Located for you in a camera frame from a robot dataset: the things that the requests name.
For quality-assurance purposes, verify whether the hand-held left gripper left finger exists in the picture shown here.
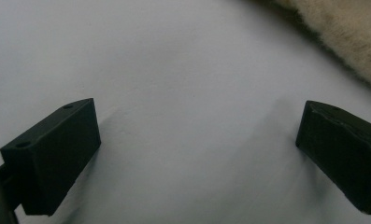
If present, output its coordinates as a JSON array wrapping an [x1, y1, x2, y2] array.
[[0, 98, 102, 217]]

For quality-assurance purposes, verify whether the beige fluffy cloth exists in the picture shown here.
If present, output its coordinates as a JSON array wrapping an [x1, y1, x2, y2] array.
[[275, 0, 371, 91]]

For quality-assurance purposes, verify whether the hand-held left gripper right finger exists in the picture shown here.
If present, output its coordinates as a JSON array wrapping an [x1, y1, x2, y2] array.
[[295, 100, 371, 216]]

